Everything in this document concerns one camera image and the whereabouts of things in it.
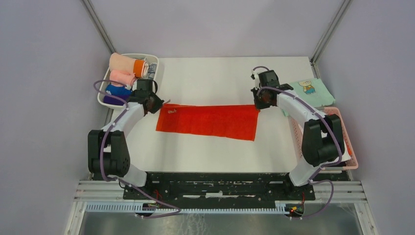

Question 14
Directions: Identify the pink panda towel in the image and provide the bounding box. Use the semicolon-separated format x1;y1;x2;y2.
110;70;137;89

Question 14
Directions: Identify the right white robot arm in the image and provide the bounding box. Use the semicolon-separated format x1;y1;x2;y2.
251;66;345;200

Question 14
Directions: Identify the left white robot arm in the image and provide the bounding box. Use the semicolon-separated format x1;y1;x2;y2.
88;79;164;199

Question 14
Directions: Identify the light blue rolled towel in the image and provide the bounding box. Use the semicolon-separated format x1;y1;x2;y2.
147;63;158;80

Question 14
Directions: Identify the peach orange rolled towel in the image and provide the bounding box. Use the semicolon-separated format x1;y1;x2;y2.
109;53;149;78

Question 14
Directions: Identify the purple rolled towel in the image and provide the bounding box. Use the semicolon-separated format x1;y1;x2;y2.
103;95;129;109

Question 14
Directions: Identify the white plastic tray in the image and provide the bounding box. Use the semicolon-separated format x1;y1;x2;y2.
97;53;160;110

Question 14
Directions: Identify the pink perforated plastic basket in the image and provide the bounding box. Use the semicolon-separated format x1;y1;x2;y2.
288;106;358;173

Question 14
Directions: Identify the green cartoon bear cloth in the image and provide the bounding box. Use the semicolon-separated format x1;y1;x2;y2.
289;78;335;110

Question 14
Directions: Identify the white folded towel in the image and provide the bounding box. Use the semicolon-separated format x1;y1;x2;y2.
342;124;352;162

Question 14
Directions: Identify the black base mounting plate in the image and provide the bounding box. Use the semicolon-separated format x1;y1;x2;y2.
116;172;316;212

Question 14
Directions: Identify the front aluminium rail frame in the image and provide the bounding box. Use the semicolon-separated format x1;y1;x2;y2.
64;181;378;235

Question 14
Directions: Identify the left aluminium frame post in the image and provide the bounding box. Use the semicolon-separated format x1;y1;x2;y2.
80;0;116;53

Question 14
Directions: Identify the aluminium corner frame post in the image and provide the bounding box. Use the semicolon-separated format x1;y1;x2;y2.
309;0;353;78

